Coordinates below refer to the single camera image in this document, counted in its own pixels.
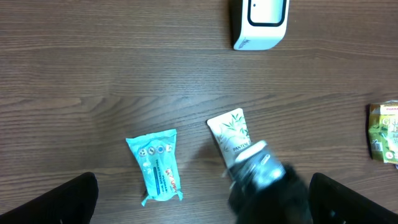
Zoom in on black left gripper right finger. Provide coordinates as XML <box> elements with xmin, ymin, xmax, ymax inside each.
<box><xmin>309</xmin><ymin>172</ymin><xmax>397</xmax><ymax>224</ymax></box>

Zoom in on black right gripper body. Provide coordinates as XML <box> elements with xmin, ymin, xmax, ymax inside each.
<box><xmin>228</xmin><ymin>140</ymin><xmax>313</xmax><ymax>224</ymax></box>

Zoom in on white barcode scanner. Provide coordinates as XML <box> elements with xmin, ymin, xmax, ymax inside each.
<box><xmin>229</xmin><ymin>0</ymin><xmax>290</xmax><ymax>51</ymax></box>

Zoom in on teal wet wipes packet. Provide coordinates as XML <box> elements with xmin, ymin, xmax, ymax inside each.
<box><xmin>126</xmin><ymin>129</ymin><xmax>183</xmax><ymax>206</ymax></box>

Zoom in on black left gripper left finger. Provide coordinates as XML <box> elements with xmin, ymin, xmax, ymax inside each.
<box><xmin>1</xmin><ymin>172</ymin><xmax>99</xmax><ymax>224</ymax></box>

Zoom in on white Pantene tube gold cap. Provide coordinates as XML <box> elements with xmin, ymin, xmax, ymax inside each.
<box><xmin>207</xmin><ymin>108</ymin><xmax>251</xmax><ymax>169</ymax></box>

